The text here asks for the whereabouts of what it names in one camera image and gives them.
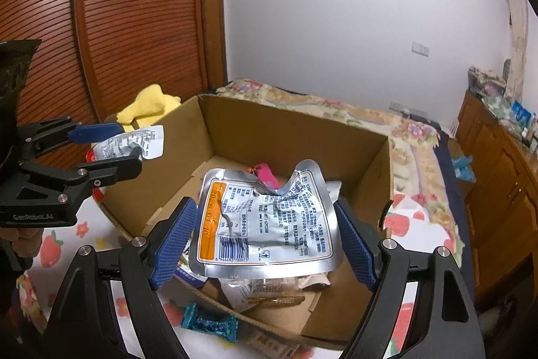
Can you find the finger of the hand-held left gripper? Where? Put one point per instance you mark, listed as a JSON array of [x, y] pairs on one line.
[[101, 132], [122, 169]]

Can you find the stack of printed papers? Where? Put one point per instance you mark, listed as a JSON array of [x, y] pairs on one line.
[[487, 81]]

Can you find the teal textured object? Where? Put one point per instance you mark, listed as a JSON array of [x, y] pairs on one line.
[[210, 323]]

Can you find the white packet with brown print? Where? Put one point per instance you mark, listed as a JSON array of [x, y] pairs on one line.
[[269, 344]]

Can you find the large silver snack packet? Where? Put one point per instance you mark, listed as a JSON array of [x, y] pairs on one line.
[[269, 224]]

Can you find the blue-edged white snack packet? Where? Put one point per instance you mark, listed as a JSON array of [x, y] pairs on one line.
[[187, 270]]

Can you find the brown wooden cabinet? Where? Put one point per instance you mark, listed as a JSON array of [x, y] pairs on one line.
[[500, 182]]

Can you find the person's left hand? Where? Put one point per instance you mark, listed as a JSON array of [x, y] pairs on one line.
[[27, 243]]

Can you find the white wall switch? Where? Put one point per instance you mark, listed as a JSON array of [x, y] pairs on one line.
[[420, 48]]

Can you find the gold and brown snack packet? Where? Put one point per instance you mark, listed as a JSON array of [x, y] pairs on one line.
[[275, 296]]

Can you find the blue card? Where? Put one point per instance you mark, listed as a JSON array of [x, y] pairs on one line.
[[522, 111]]

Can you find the wall socket strip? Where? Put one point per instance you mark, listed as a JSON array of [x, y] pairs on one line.
[[405, 109]]

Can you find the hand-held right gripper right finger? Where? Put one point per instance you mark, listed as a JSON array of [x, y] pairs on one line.
[[357, 241]]

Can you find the yellow plush toy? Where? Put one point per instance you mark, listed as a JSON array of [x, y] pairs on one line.
[[147, 104]]

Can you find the blue cloth item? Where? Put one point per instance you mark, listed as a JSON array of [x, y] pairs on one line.
[[462, 169]]

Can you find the brown cardboard box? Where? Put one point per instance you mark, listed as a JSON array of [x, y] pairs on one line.
[[294, 123]]

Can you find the silver and red packet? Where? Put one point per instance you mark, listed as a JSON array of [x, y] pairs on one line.
[[126, 142]]

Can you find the pink snack packet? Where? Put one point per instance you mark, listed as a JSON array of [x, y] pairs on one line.
[[267, 174]]

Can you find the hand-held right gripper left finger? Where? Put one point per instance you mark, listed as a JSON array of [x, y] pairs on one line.
[[176, 241]]

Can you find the brown louvered wooden wardrobe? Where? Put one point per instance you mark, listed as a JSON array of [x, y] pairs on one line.
[[134, 5]]

